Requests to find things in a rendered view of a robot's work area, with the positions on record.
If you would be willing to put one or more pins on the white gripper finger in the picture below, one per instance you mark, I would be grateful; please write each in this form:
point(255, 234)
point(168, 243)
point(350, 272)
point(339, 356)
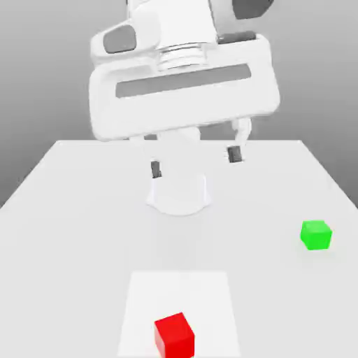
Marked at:
point(155, 169)
point(240, 134)

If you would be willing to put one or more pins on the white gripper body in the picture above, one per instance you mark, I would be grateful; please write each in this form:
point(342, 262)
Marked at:
point(184, 112)

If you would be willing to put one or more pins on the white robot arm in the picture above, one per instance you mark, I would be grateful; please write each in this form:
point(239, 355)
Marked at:
point(181, 22)

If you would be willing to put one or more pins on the small green cube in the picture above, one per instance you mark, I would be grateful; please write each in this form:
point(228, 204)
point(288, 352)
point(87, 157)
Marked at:
point(316, 235)

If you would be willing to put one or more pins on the small red cube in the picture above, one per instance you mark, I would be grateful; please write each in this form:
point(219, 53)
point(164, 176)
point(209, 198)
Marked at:
point(174, 335)

